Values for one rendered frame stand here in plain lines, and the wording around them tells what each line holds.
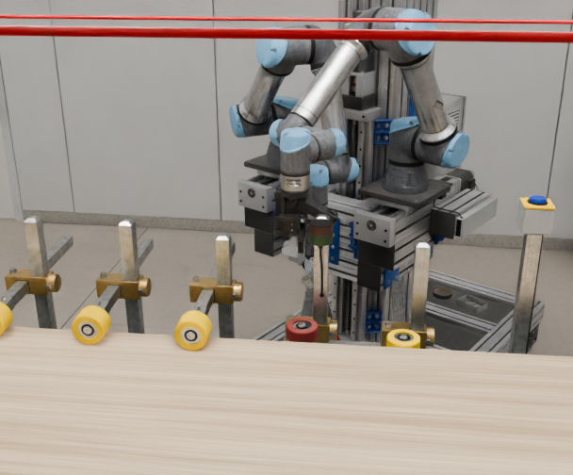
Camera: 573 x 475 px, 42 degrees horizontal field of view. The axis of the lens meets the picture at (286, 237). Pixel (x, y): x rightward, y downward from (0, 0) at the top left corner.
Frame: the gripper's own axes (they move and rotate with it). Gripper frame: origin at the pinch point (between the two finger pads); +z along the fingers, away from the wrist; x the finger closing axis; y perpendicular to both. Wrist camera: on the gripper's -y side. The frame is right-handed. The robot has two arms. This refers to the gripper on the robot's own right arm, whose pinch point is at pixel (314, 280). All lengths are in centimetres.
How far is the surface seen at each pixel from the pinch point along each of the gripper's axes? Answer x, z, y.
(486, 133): -84, 11, 228
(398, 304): -24.8, -2.9, -19.2
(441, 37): -19, -92, -146
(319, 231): -4, -33, -41
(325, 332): -5.7, -2.5, -35.7
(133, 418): 31, -7, -83
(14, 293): 74, -13, -43
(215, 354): 19, -7, -57
